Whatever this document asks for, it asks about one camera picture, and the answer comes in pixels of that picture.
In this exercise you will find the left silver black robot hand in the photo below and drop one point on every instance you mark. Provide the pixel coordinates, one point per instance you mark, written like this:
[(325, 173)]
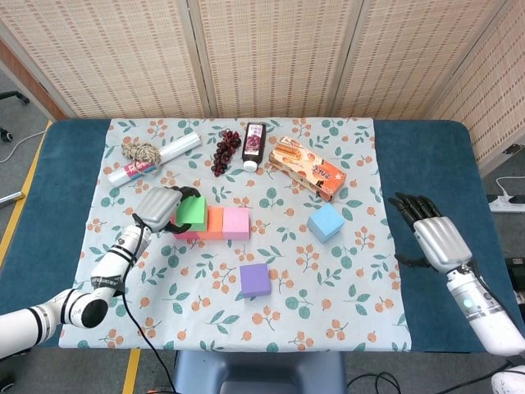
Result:
[(158, 207)]

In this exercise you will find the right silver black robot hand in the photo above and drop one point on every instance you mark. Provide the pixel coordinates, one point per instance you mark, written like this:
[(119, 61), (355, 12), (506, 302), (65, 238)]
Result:
[(441, 242)]

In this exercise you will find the green block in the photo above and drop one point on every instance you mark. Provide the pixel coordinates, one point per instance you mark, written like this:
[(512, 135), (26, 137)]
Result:
[(193, 213)]

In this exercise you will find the magenta block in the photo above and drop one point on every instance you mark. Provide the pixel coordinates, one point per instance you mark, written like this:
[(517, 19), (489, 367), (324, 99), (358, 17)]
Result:
[(184, 235)]

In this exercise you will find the orange block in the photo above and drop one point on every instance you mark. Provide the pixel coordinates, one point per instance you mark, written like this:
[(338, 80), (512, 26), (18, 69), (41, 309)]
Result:
[(213, 225)]

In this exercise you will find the pink block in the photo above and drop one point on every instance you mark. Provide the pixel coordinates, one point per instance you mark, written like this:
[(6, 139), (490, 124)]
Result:
[(236, 223)]

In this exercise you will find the light blue block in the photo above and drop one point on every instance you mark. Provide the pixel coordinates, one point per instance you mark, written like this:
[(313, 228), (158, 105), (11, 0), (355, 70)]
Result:
[(326, 223)]

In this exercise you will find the purple block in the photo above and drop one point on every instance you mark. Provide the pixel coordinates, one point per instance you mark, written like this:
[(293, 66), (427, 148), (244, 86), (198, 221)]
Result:
[(255, 281)]

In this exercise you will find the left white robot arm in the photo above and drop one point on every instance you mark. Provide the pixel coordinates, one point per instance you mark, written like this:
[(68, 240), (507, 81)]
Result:
[(24, 324)]

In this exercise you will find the beige twine bundle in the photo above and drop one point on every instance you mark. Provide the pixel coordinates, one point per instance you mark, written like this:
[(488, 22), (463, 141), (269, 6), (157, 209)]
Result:
[(141, 152)]

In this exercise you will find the clear plastic wrap roll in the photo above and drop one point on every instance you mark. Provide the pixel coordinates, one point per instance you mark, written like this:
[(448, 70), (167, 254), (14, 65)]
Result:
[(180, 147)]

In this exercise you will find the white power strip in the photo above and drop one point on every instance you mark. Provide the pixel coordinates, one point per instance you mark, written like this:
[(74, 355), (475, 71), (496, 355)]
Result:
[(508, 204)]

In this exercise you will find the black equipment box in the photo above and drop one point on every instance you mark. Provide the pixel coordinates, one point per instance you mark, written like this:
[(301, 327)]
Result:
[(519, 271)]

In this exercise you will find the dark red grape bunch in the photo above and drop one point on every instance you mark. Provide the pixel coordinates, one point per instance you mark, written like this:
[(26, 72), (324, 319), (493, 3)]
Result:
[(225, 154)]

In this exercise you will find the dark grape juice bottle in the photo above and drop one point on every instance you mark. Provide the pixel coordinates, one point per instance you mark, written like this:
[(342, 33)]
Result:
[(253, 143)]

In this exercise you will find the grey metal bar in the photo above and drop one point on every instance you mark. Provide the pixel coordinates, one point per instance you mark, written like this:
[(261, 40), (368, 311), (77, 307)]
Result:
[(10, 198)]

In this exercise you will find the orange biscuit box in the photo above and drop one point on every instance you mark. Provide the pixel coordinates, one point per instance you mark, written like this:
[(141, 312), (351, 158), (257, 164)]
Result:
[(307, 168)]

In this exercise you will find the floral fruit print tablecloth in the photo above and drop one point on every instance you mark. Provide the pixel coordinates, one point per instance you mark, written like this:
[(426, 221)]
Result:
[(287, 328)]

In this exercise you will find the woven bamboo folding screen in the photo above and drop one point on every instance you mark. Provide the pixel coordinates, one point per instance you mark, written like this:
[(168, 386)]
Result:
[(266, 61)]

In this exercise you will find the black office chair base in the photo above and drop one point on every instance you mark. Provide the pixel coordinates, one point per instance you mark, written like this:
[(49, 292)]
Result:
[(12, 96)]

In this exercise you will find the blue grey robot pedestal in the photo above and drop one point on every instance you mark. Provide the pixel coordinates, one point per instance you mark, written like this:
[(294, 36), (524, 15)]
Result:
[(258, 369)]

